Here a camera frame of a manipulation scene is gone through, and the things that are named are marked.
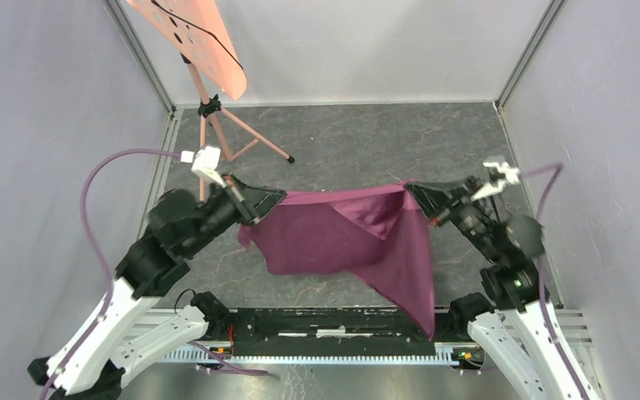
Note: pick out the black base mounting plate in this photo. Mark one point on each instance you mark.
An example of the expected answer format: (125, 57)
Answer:
(332, 331)

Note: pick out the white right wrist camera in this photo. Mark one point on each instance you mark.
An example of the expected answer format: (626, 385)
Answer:
(500, 175)

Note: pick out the pink music stand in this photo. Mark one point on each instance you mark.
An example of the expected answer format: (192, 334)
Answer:
(197, 30)

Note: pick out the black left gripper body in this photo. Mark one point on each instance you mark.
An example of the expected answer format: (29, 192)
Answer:
(227, 206)

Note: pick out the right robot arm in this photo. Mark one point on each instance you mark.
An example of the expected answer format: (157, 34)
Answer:
(514, 320)

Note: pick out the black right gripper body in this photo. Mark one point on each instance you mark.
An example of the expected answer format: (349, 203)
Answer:
(472, 217)

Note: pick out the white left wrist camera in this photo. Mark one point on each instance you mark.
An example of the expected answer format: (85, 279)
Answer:
(204, 163)

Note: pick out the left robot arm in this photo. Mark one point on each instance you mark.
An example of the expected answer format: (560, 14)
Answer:
(99, 361)

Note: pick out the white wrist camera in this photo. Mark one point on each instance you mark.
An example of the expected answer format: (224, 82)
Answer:
(204, 163)
(500, 175)

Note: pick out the purple cloth napkin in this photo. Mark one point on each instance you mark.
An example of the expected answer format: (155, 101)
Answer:
(378, 234)

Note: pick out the slotted cable duct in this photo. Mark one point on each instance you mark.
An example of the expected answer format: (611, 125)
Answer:
(440, 356)

